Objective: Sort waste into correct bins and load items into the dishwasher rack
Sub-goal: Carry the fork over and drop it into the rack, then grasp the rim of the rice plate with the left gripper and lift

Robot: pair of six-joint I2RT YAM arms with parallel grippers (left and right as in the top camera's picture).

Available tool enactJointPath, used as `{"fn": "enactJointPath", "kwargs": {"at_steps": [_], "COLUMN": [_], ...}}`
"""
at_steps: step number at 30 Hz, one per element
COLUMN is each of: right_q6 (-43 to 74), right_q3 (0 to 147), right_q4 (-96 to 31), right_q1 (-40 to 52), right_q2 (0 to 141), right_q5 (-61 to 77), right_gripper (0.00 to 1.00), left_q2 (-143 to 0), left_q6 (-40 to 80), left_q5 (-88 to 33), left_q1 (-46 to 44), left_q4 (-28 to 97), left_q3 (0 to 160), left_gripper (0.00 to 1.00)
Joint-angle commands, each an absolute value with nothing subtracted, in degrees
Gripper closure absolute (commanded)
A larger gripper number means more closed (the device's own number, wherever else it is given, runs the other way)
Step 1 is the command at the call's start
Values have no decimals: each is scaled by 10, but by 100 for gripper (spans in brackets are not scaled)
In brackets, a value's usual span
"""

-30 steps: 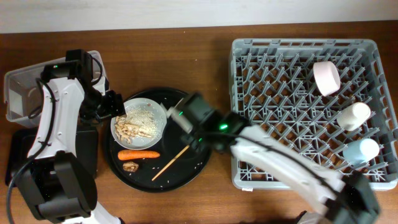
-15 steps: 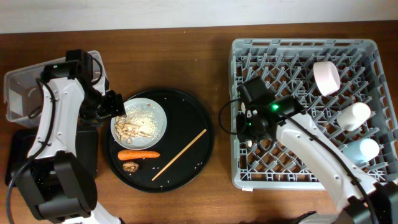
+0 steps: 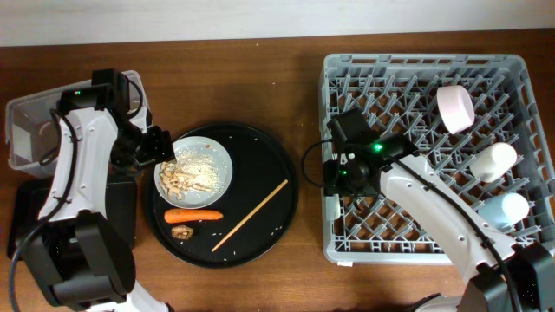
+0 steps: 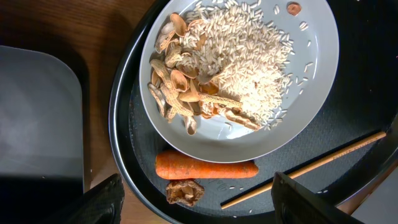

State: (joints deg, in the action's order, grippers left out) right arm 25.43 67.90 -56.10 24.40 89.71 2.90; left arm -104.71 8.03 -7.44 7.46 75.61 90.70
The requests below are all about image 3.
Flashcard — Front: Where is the food scraps rice and pasta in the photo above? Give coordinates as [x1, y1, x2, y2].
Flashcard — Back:
[158, 150, 221, 200]

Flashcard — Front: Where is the grey plate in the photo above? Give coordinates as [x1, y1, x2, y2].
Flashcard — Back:
[153, 136, 233, 209]

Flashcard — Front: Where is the orange carrot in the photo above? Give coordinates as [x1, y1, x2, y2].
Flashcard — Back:
[164, 209, 224, 224]

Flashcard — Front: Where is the brown walnut piece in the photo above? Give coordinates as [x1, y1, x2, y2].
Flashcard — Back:
[171, 225, 194, 240]

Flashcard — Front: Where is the pink-white bowl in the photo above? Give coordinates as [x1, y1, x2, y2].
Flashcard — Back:
[436, 85, 475, 134]

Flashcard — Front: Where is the white cup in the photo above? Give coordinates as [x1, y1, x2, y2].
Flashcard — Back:
[469, 142, 518, 183]

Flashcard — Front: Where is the light blue cup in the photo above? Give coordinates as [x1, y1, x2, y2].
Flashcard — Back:
[478, 192, 530, 230]

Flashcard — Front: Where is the white plastic fork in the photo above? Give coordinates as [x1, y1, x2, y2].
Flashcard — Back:
[330, 195, 342, 220]

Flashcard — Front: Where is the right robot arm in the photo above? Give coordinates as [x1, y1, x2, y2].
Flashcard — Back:
[323, 108, 554, 312]

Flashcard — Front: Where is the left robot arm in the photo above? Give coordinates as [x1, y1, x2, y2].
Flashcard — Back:
[8, 68, 175, 311]

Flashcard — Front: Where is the clear plastic waste bin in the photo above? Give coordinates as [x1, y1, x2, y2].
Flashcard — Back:
[4, 69, 153, 179]

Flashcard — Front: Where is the grey dishwasher rack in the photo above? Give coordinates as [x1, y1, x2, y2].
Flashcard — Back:
[319, 54, 554, 265]

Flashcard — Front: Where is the wooden chopstick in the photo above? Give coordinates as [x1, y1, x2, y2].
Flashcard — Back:
[211, 179, 290, 252]

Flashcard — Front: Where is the round black serving tray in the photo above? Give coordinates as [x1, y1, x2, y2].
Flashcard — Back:
[144, 124, 298, 269]

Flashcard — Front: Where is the black rectangular tray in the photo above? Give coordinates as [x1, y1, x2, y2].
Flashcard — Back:
[6, 176, 137, 259]

